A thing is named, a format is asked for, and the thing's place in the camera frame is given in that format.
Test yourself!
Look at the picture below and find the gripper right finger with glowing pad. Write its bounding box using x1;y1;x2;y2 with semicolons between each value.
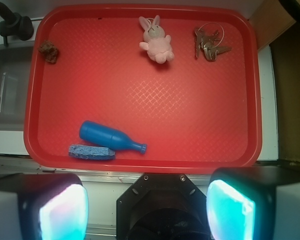
206;166;300;240

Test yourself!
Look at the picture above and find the blue plastic bottle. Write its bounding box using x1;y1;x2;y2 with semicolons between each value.
79;120;147;154

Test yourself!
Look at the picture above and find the brown rock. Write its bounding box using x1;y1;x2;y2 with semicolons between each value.
38;40;59;64

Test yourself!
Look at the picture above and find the bunch of metal keys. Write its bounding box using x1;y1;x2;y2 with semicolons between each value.
194;22;233;62

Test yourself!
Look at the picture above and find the steel sink basin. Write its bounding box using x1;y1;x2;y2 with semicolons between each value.
0;41;34;131

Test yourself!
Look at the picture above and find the red plastic tray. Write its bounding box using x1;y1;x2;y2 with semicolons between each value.
24;4;262;174

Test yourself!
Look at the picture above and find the black faucet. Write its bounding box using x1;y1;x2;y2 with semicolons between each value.
0;2;34;47

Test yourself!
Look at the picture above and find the blue sponge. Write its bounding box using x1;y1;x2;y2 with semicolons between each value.
68;144;116;160

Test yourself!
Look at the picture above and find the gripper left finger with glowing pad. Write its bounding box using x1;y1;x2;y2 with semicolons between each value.
0;173;89;240

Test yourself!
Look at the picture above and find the pink plush bunny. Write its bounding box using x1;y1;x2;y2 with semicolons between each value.
138;15;175;64

